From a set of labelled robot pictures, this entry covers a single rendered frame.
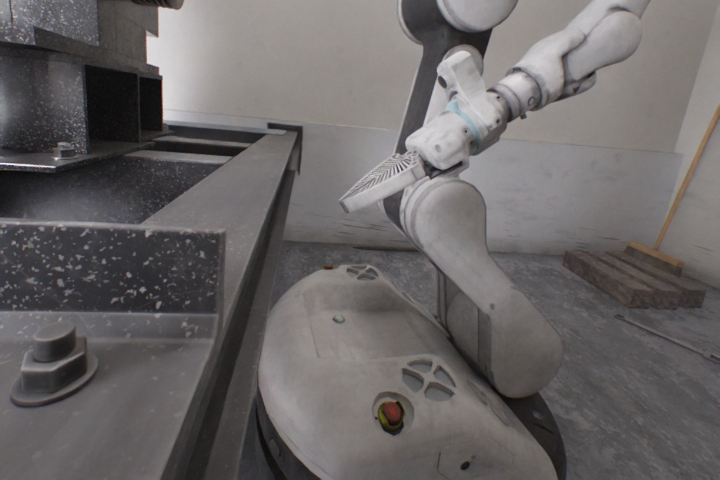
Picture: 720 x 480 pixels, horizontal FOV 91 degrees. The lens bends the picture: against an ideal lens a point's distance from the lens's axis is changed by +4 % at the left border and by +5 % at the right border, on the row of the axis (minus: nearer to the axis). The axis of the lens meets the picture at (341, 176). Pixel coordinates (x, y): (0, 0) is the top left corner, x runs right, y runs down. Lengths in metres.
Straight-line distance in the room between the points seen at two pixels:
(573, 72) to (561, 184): 2.03
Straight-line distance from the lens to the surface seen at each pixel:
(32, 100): 0.94
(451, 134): 0.46
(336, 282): 0.95
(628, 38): 0.63
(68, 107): 0.91
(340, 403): 0.67
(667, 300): 2.38
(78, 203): 1.05
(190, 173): 0.93
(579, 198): 2.69
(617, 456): 1.36
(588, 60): 0.60
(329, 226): 2.12
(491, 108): 0.50
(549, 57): 0.57
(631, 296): 2.24
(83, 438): 0.22
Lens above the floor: 0.82
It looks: 11 degrees down
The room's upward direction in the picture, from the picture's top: 5 degrees clockwise
